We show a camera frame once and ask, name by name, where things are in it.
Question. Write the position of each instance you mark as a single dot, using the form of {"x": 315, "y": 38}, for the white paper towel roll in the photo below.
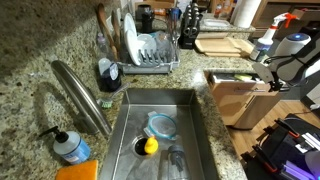
{"x": 247, "y": 13}

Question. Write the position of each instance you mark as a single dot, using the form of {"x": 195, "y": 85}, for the clear drinking glass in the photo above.
{"x": 163, "y": 41}

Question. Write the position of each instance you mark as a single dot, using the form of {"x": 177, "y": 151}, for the blue rimmed glass bowl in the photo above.
{"x": 161, "y": 126}

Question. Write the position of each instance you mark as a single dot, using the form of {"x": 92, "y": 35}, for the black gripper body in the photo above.
{"x": 282, "y": 86}

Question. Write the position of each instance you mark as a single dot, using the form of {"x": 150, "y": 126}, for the white bowl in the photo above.
{"x": 146, "y": 41}

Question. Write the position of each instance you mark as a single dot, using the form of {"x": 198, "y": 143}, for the black coffee maker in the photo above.
{"x": 146, "y": 20}

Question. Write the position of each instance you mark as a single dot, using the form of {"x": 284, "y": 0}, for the wooden kitchen drawer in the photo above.
{"x": 230, "y": 88}

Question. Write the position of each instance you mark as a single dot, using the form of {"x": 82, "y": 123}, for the large wooden cutting board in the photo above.
{"x": 246, "y": 46}

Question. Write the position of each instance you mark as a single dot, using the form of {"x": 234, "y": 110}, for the silver aluminium frame rail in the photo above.
{"x": 296, "y": 171}

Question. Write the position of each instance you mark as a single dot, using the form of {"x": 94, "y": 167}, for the white dinner plate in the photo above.
{"x": 133, "y": 48}
{"x": 130, "y": 24}

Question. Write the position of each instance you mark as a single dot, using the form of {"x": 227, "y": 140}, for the clear plastic container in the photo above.
{"x": 216, "y": 23}

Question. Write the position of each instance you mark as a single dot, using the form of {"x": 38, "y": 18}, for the dish soap bottle dark liquid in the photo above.
{"x": 109, "y": 76}

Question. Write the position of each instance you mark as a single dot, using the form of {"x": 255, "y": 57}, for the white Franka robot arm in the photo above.
{"x": 290, "y": 50}

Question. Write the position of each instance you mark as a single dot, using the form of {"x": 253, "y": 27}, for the yellow rubber duck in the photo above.
{"x": 151, "y": 146}

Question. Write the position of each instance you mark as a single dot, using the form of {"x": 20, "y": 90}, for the yellow sponge brush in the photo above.
{"x": 242, "y": 77}

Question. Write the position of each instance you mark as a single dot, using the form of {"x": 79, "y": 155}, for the small wooden cutting board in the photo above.
{"x": 216, "y": 45}

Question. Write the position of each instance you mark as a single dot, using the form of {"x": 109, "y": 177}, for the wooden spoon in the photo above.
{"x": 116, "y": 28}
{"x": 106, "y": 28}

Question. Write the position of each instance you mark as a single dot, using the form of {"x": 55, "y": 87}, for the grey dish rack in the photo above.
{"x": 150, "y": 66}

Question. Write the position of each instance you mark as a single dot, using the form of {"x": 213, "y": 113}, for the orange sponge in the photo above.
{"x": 78, "y": 171}

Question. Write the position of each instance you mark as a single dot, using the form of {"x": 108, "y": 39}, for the small clear bottle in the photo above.
{"x": 102, "y": 45}

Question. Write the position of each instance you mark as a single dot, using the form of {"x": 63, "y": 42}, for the kitchen scissors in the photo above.
{"x": 190, "y": 31}

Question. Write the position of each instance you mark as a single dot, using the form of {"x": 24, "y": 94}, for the green bristle dish brush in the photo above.
{"x": 107, "y": 103}

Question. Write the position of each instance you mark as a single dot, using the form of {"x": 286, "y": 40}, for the black clamp orange trigger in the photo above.
{"x": 287, "y": 128}
{"x": 265, "y": 160}

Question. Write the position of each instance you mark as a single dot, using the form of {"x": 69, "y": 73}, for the white spray bottle red collar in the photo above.
{"x": 263, "y": 46}

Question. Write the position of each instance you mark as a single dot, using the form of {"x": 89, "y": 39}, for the clear bottle dark lid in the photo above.
{"x": 176, "y": 163}

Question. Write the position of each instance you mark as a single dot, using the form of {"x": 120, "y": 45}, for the blue soap pump dispenser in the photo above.
{"x": 71, "y": 148}

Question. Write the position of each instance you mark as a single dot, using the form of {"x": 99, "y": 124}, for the stainless steel sink basin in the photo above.
{"x": 160, "y": 100}

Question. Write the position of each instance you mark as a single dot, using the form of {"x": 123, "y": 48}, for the black equipment cart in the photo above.
{"x": 283, "y": 150}

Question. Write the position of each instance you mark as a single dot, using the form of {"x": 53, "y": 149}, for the stainless steel faucet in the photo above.
{"x": 80, "y": 96}

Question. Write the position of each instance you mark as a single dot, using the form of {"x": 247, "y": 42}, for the black knife block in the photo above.
{"x": 188, "y": 40}

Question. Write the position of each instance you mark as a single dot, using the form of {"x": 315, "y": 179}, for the brown utensil bundle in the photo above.
{"x": 173, "y": 28}

